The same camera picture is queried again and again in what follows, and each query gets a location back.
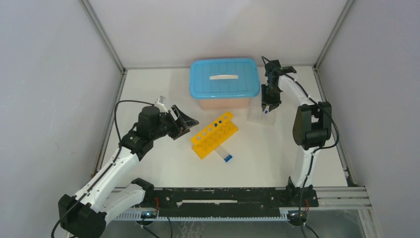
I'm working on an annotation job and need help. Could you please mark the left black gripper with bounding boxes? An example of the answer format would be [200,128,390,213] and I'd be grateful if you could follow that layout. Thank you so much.
[150,105,199,140]

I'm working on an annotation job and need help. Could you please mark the right black cable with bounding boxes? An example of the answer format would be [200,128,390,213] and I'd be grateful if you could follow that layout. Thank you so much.
[261,56,341,218]

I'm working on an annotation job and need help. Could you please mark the blue plastic box lid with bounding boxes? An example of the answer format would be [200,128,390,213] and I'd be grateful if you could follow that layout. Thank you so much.
[189,58,261,100]

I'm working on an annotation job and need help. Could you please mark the clear plastic well plate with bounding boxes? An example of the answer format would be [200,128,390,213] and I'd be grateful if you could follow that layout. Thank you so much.
[247,104,276,126]

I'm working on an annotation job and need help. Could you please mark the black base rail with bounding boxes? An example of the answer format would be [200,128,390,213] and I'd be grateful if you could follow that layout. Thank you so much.
[132,178,319,218]

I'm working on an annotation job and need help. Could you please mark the blue-capped tube bundle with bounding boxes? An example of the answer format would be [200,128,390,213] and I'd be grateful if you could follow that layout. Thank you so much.
[214,146,233,162]

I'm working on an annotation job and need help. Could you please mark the left black cable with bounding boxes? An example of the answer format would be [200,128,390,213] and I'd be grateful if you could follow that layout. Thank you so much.
[50,100,156,238]

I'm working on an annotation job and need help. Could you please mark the yellow test tube rack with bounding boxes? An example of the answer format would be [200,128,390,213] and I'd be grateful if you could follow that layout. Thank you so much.
[190,111,239,160]

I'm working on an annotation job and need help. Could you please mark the pink plastic storage box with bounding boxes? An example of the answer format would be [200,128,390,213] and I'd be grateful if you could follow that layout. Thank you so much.
[197,98,251,110]

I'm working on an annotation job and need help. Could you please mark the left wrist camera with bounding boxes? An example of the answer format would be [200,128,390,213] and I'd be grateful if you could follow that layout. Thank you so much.
[154,96,169,114]

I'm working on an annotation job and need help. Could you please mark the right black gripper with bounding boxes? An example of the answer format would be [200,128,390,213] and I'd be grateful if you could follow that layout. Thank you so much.
[262,83,282,112]

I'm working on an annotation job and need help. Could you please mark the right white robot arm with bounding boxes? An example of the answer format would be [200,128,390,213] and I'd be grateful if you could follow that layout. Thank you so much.
[261,57,333,206]

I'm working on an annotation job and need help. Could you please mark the black cable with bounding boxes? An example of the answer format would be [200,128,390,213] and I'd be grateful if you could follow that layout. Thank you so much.
[261,56,341,218]
[50,100,156,238]

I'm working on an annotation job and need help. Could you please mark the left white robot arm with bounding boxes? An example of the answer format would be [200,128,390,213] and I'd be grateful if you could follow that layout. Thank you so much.
[51,104,199,238]

